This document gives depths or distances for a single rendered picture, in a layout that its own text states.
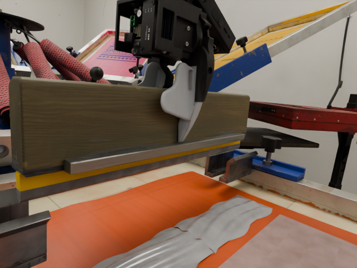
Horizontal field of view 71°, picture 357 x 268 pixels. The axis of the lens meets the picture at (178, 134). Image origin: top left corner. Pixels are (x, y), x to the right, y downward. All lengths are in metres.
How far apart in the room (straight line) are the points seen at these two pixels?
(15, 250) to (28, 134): 0.10
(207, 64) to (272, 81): 2.14
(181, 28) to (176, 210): 0.26
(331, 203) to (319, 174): 1.82
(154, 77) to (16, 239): 0.22
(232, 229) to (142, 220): 0.13
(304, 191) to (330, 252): 0.15
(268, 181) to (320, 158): 1.78
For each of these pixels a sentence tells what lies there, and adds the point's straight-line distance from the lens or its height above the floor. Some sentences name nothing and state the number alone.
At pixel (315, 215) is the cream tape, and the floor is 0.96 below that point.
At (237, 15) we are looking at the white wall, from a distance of 2.72.
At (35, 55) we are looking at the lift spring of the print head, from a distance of 0.90.
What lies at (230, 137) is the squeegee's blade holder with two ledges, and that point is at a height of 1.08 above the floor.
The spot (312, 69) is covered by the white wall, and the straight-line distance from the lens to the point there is 2.33.
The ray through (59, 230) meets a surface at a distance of 0.36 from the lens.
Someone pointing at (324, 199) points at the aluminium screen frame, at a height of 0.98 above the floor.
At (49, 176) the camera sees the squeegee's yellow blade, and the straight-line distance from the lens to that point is 0.24.
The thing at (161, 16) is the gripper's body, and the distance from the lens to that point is 0.25.
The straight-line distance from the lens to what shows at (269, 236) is 0.39.
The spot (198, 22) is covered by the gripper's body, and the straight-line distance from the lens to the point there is 0.30.
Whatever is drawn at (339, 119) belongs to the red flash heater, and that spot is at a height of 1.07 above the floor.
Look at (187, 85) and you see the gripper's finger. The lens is 0.29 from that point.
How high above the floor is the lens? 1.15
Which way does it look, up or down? 11 degrees down
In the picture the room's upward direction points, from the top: 6 degrees clockwise
